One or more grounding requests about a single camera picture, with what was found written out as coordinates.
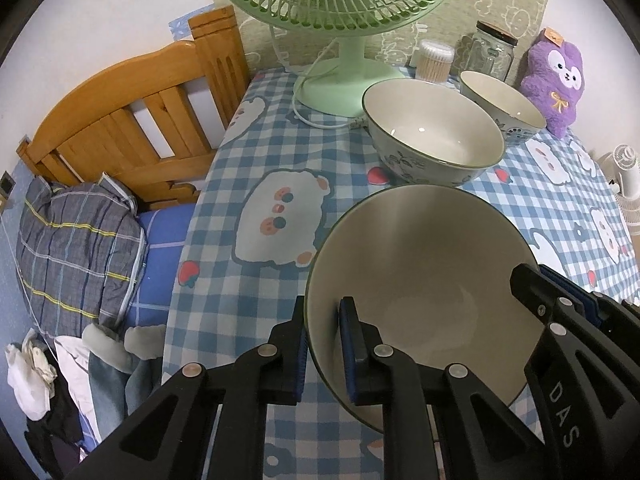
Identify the blue striped bed sheet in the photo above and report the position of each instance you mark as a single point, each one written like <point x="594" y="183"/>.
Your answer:
<point x="160" y="260"/>

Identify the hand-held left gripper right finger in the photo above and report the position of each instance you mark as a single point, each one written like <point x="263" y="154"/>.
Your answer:
<point x="347" y="360"/>

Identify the wooden bed headboard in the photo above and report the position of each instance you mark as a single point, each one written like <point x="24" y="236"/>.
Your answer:
<point x="100" y="120"/>

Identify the white floor fan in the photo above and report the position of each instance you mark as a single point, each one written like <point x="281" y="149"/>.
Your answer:
<point x="627" y="180"/>

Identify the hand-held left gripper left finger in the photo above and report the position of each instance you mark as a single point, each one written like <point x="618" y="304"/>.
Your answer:
<point x="300" y="370"/>

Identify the grey plaid pillow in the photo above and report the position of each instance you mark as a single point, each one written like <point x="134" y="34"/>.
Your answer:
<point x="75" y="250"/>

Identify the white garment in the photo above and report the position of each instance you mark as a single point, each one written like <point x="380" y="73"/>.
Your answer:
<point x="75" y="375"/>

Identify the glass jar black lid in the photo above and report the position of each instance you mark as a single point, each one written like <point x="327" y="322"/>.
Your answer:
<point x="487" y="55"/>

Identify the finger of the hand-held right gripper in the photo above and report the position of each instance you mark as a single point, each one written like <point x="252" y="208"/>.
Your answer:
<point x="575" y="295"/>
<point x="530" y="285"/>

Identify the cream bowl blue floral print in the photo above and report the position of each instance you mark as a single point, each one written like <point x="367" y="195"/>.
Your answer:
<point x="425" y="260"/>
<point x="430" y="125"/>
<point x="500" y="100"/>

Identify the dark wall switch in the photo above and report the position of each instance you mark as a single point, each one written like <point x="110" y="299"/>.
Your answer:
<point x="6" y="183"/>

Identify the green desk fan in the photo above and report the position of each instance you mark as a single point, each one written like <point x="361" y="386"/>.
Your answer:
<point x="350" y="90"/>

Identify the purple plush toy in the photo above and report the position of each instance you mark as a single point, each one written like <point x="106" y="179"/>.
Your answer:
<point x="560" y="90"/>

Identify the blue checked tablecloth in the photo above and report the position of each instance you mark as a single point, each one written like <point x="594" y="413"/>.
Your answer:
<point x="225" y="160"/>

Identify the white plastic bag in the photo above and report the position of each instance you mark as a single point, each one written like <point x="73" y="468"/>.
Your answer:
<point x="30" y="385"/>

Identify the cotton swab container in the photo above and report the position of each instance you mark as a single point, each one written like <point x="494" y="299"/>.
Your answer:
<point x="434" y="62"/>

